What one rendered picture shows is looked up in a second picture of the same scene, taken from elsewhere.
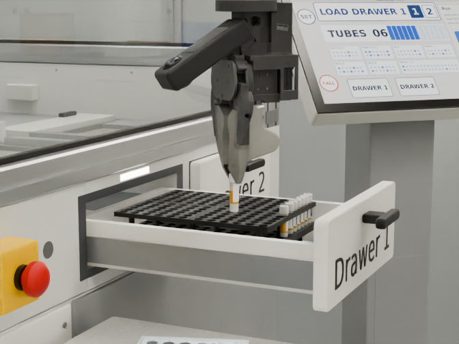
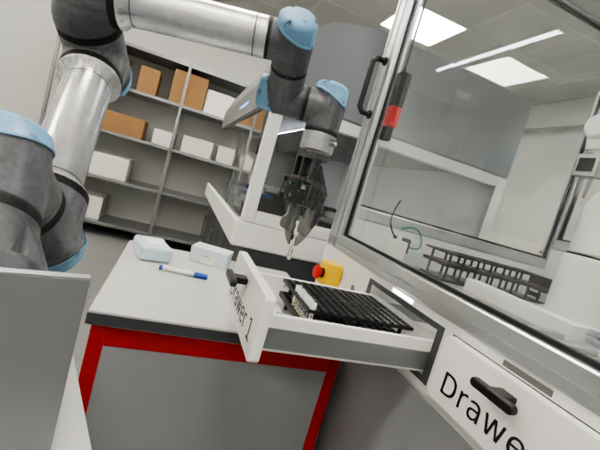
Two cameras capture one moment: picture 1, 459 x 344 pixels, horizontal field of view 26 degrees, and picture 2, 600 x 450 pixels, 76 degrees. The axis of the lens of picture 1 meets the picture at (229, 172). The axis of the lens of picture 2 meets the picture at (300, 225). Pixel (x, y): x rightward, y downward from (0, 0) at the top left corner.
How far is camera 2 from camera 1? 190 cm
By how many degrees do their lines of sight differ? 134
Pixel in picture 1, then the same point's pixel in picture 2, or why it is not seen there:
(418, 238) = not seen: outside the picture
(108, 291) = not seen: hidden behind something
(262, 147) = (283, 222)
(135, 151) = (410, 284)
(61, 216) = (361, 279)
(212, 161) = (463, 349)
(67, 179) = (368, 263)
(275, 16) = (300, 157)
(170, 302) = (396, 419)
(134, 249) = not seen: hidden behind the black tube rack
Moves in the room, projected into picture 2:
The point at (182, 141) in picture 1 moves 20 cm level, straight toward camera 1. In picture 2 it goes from (452, 311) to (362, 270)
